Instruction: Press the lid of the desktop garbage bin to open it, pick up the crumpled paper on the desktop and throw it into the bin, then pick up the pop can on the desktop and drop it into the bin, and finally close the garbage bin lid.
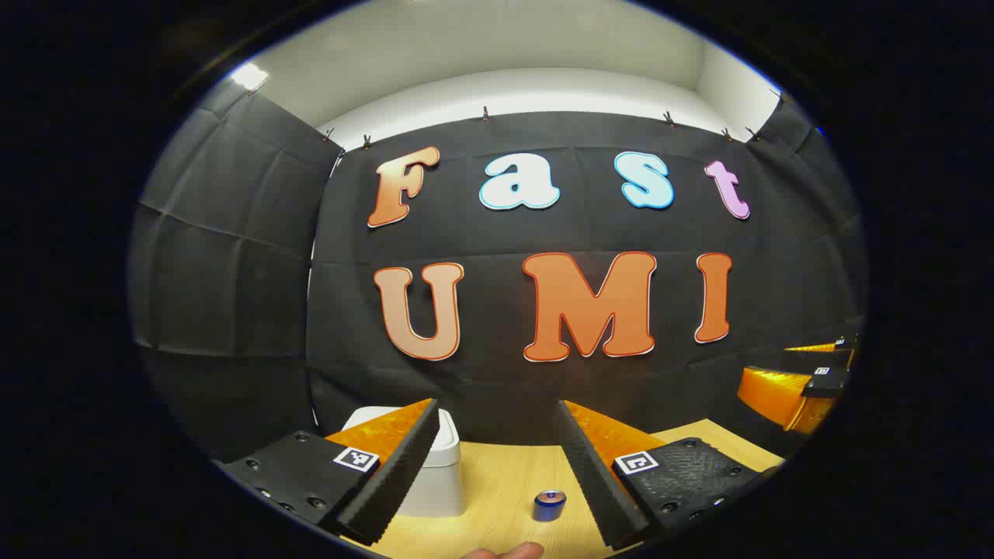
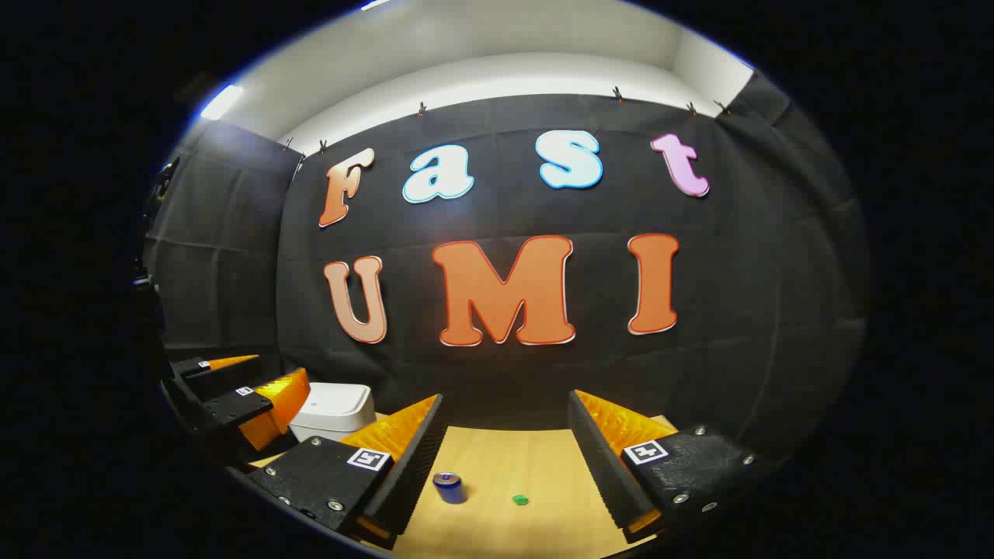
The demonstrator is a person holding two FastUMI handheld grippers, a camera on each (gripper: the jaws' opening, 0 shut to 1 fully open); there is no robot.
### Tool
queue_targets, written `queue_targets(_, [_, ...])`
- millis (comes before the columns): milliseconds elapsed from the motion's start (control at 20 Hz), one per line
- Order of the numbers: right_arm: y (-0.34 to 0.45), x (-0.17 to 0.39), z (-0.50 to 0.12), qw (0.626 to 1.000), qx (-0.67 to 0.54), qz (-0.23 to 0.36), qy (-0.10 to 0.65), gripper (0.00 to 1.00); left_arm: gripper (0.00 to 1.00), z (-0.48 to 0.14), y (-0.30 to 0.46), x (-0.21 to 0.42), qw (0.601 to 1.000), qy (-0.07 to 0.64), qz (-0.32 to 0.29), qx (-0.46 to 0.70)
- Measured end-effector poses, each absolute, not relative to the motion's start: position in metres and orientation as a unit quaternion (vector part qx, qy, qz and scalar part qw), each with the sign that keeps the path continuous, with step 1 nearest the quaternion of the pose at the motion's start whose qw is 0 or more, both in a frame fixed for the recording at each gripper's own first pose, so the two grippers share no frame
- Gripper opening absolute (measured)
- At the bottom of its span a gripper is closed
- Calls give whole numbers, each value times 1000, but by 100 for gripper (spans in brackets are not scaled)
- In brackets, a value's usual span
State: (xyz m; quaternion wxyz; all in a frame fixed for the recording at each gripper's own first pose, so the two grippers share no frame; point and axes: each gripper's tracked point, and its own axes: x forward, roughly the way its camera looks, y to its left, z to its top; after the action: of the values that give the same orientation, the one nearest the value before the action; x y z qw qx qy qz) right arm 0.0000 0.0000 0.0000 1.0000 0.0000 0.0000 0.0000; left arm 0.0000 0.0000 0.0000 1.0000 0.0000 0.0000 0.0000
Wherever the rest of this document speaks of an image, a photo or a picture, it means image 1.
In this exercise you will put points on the blue pop can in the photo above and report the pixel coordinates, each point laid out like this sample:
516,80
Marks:
549,506

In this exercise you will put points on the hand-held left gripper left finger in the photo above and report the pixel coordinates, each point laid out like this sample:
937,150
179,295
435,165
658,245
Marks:
388,481

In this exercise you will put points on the white ceiling light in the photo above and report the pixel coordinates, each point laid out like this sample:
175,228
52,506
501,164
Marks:
248,76

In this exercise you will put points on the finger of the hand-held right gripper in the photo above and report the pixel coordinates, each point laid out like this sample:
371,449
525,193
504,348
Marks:
780,396
831,351

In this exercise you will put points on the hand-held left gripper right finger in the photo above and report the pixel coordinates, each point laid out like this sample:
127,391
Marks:
598,489

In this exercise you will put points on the wooden desktop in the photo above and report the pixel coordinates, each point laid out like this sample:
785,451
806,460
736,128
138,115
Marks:
505,470

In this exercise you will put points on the white desktop garbage bin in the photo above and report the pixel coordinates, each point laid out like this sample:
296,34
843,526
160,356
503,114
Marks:
440,485

